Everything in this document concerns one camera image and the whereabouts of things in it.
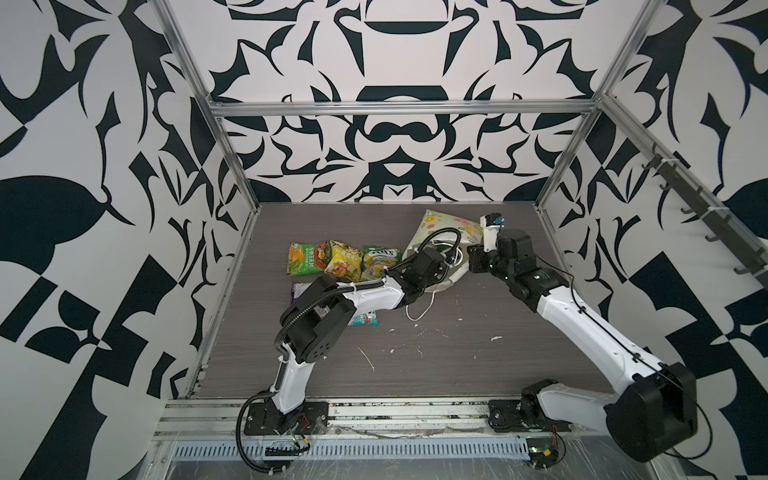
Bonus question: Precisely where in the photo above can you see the floral paper gift bag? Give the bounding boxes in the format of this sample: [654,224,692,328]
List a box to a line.
[403,209,483,322]

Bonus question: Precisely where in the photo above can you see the yellow green snack bag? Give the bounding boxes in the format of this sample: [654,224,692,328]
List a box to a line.
[361,245,402,281]

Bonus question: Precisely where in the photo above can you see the teal mint candy bag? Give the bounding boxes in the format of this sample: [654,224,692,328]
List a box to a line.
[348,311,378,326]

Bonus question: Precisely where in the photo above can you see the yellow chips snack bag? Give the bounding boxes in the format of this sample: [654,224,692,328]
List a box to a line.
[324,240,363,282]

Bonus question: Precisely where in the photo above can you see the green red snack bag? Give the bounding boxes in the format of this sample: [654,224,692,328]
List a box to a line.
[286,242,330,276]

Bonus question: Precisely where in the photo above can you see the purple snack bag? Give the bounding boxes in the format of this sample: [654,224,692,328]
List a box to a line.
[291,282,312,304]

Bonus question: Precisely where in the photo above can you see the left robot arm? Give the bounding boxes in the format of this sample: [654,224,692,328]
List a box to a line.
[270,247,448,415]

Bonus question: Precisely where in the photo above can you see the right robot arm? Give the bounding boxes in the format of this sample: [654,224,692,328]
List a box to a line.
[468,225,699,462]

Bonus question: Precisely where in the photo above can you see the green circuit board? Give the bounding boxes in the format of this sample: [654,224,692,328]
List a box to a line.
[526,437,562,471]

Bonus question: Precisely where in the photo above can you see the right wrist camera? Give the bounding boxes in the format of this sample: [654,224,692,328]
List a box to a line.
[480,212,504,253]

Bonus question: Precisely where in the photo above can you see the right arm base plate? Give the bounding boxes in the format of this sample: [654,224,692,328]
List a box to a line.
[487,398,572,433]

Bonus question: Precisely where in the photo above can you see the aluminium cage frame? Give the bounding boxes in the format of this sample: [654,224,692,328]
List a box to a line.
[159,1,767,409]

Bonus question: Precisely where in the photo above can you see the white slotted cable duct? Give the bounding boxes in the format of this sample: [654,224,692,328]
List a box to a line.
[167,437,532,462]

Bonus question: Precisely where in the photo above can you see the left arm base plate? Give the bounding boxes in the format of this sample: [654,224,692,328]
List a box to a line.
[244,400,329,436]

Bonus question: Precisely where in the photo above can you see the wall hook rail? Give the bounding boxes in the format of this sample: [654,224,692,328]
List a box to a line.
[643,144,767,289]

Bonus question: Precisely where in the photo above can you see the black corrugated cable conduit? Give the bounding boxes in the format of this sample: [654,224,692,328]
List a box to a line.
[233,226,463,475]

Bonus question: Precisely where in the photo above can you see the aluminium front rail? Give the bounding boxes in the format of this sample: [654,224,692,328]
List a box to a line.
[154,394,664,439]

